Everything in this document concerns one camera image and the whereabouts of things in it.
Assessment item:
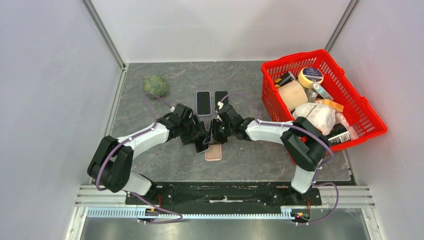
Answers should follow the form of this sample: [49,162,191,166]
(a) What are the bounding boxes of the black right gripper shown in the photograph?
[203,118,234,145]

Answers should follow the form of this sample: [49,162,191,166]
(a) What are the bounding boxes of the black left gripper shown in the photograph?
[179,113,207,146]

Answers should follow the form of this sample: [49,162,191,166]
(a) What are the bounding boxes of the black smartphone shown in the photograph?
[196,91,212,116]
[214,91,229,110]
[194,133,211,154]

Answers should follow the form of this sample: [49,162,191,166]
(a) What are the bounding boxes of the pink phone case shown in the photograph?
[204,144,223,162]

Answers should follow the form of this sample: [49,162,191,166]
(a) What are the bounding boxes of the lilac phone case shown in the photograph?
[195,90,213,117]

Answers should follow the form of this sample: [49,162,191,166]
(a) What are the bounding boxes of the red plastic basket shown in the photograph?
[261,49,388,152]

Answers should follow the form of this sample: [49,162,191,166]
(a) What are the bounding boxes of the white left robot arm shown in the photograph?
[87,103,208,204]

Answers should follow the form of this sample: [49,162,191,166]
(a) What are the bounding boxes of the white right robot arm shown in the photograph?
[202,105,333,205]

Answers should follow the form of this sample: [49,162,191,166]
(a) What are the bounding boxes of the green felt ball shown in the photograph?
[143,74,169,97]

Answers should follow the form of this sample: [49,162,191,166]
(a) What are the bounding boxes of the black yellow tool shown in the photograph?
[274,71,296,89]

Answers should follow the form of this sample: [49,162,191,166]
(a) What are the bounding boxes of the white wrapped package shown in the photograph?
[292,102,336,136]

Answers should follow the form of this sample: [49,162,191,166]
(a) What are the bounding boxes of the yellow masking tape roll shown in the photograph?
[297,66,324,89]

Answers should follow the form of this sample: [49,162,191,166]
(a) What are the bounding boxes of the teal white small packet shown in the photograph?
[311,82,334,101]

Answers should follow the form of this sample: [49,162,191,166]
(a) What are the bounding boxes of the orange small box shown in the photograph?
[314,99,344,113]

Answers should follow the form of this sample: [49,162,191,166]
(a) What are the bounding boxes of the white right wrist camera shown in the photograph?
[215,101,225,113]

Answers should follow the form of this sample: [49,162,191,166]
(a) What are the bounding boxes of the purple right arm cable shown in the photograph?
[219,92,340,226]

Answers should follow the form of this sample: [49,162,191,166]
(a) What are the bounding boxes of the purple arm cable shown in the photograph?
[219,92,340,226]
[95,93,184,225]

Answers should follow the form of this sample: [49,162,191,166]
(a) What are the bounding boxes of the black mounting base plate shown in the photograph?
[144,181,322,215]

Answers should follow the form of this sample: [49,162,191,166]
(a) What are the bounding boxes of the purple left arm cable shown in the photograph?
[95,93,184,225]

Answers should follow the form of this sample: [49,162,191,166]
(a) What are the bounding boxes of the grey slotted cable duct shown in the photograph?
[86,207,293,220]

